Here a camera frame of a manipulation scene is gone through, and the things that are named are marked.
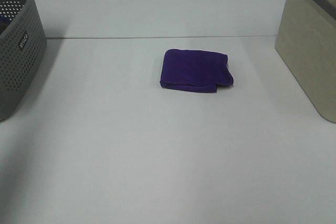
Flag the beige storage bin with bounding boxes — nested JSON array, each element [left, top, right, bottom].
[[275, 0, 335, 122]]

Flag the grey perforated laundry basket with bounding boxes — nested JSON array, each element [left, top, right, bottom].
[[1, 0, 47, 121]]

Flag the purple towel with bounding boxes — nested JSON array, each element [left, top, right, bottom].
[[160, 49, 234, 93]]

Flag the blue towel in basket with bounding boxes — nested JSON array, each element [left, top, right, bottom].
[[0, 16, 12, 28]]

